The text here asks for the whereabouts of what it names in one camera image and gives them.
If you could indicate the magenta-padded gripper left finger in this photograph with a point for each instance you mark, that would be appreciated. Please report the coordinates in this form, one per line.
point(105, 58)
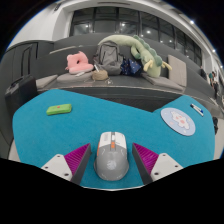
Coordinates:
point(77, 156)

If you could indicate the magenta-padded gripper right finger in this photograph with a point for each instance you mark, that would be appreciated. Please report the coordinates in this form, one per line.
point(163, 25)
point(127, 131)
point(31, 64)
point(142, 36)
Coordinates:
point(146, 157)

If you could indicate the grey and white computer mouse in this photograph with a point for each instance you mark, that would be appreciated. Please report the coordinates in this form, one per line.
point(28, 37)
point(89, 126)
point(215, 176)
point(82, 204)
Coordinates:
point(111, 160)

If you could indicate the round pale blue mouse pad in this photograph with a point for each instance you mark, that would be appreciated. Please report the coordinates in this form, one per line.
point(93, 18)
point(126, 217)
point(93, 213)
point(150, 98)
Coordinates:
point(178, 121)

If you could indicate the green rectangular eraser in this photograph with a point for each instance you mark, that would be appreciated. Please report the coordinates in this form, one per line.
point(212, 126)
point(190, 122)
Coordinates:
point(59, 109)

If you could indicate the white marker with blue cap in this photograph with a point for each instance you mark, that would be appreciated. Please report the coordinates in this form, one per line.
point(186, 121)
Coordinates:
point(198, 109)

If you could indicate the black bag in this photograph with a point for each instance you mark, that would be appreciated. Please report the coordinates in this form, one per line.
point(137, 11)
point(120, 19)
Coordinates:
point(215, 125)

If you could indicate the flat grey seat cushion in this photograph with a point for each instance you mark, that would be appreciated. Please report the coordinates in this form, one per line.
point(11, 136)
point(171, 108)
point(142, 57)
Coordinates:
point(46, 81)
point(163, 82)

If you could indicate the tan round woven bag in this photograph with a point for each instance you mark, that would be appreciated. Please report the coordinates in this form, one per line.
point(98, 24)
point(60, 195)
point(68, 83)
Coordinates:
point(100, 75)

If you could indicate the black suitcase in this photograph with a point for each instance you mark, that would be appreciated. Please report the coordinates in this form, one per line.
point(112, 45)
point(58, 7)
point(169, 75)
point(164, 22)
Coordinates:
point(20, 93)

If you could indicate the dark blue patterned bag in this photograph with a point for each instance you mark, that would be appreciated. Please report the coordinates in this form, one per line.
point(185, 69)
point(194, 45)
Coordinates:
point(130, 67)

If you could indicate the upright grey seat cushion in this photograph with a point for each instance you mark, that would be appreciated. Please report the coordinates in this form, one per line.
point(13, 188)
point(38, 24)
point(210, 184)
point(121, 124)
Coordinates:
point(177, 70)

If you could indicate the pink plush cushion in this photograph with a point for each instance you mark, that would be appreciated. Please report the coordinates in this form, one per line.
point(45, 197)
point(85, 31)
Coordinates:
point(78, 63)

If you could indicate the green dragon plush toy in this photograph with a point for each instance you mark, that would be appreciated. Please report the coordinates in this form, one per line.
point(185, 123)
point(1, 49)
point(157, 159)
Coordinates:
point(151, 62)

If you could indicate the person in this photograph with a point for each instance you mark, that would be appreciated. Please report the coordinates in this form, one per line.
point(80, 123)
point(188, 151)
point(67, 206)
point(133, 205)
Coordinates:
point(203, 72)
point(213, 81)

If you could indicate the grey backpack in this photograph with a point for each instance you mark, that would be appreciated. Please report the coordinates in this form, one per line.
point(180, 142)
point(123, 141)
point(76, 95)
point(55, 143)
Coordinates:
point(108, 58)

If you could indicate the ceiling lights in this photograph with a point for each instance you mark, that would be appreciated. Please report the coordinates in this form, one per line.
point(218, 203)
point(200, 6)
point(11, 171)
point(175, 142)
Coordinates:
point(191, 22)

